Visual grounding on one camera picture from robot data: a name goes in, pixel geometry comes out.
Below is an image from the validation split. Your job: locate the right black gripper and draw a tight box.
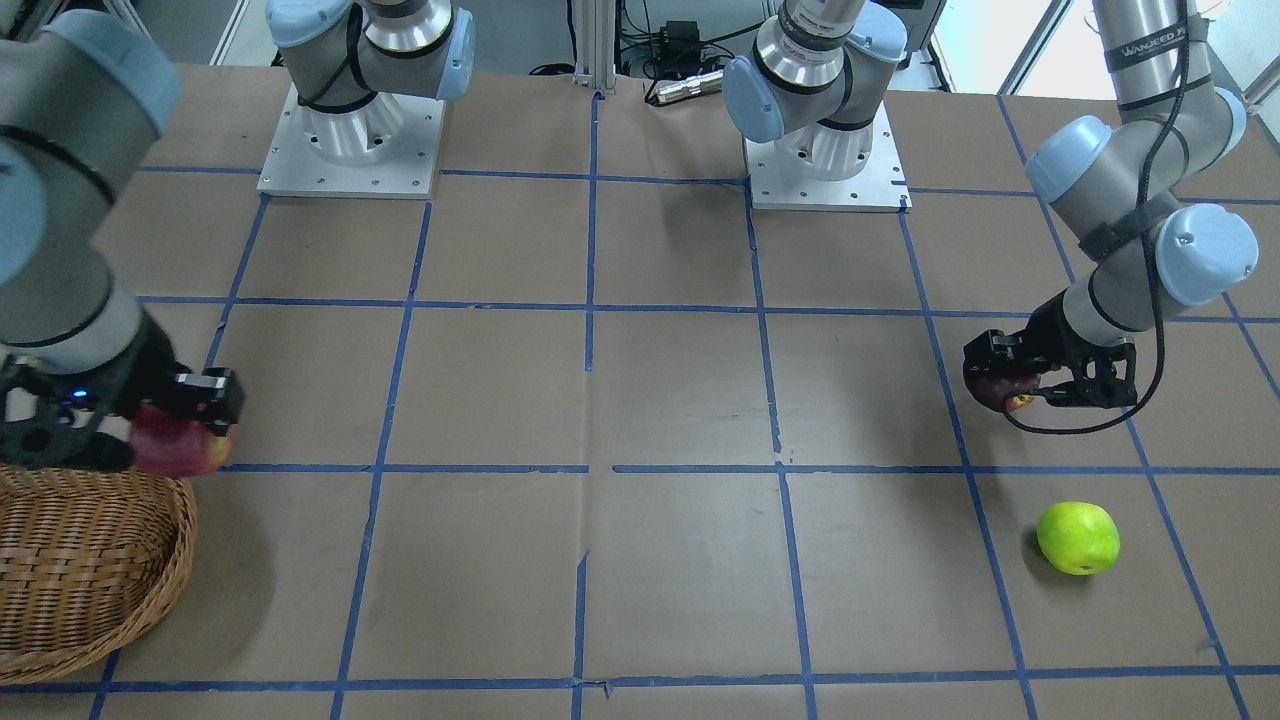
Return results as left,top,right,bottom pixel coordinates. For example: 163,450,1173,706
1,325,246,473

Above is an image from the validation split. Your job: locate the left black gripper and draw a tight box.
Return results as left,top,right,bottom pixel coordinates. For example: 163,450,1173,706
963,290,1140,409

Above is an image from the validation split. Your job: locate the dark red apple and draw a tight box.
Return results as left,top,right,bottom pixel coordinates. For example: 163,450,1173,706
964,372,1041,413

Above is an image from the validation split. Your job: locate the green apple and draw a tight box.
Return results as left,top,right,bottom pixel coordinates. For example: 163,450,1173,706
1036,501,1121,577

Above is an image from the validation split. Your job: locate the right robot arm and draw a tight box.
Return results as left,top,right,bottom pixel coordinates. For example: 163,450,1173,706
1,1,476,477

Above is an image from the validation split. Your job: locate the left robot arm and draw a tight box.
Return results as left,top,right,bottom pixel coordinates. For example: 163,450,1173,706
723,1,1260,416

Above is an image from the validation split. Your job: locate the wicker basket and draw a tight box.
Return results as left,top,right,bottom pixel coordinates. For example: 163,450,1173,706
1,464,198,685

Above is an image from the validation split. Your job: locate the silver metal cylinder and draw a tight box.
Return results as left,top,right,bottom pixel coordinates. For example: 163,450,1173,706
646,70,724,108

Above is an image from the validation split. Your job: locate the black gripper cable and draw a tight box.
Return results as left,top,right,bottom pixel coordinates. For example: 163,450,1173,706
1004,0,1216,436

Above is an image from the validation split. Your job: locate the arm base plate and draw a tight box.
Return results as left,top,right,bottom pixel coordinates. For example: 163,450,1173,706
257,87,448,200
742,104,913,213

